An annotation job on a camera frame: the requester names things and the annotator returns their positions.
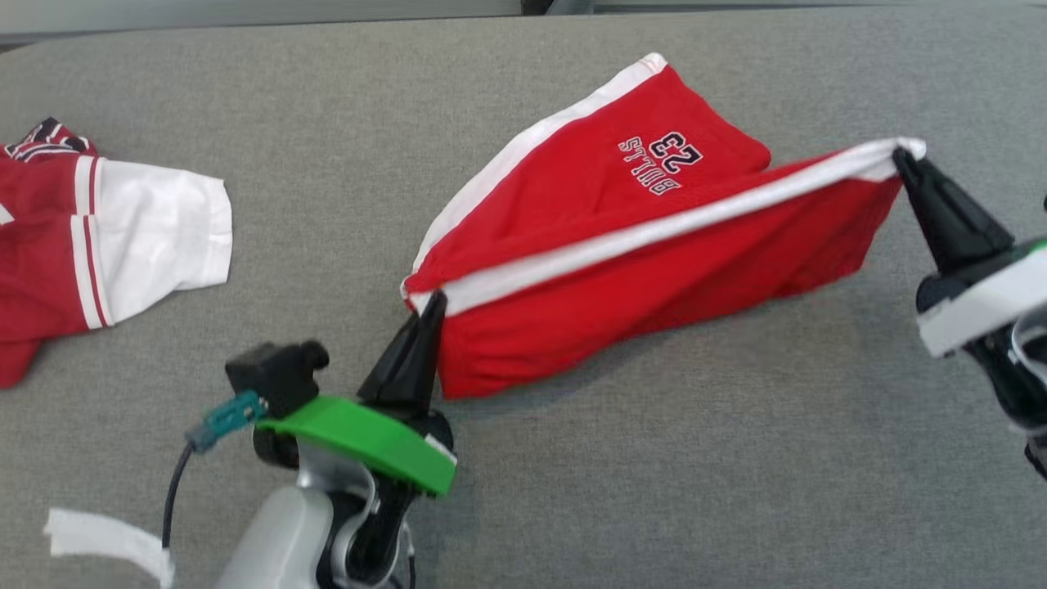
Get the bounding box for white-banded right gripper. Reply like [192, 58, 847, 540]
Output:
[892, 147, 1047, 358]

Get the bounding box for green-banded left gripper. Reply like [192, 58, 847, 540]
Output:
[254, 291, 457, 497]

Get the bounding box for red white-striped basketball shorts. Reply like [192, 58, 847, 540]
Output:
[401, 53, 928, 400]

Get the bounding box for red white basketball jersey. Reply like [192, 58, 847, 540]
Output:
[0, 117, 233, 389]

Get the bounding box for grey fabric sofa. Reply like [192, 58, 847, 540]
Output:
[0, 0, 1047, 589]

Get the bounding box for teal left cable connector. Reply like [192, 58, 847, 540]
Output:
[186, 390, 269, 453]

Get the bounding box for long white cable label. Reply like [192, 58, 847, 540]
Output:
[43, 507, 175, 588]

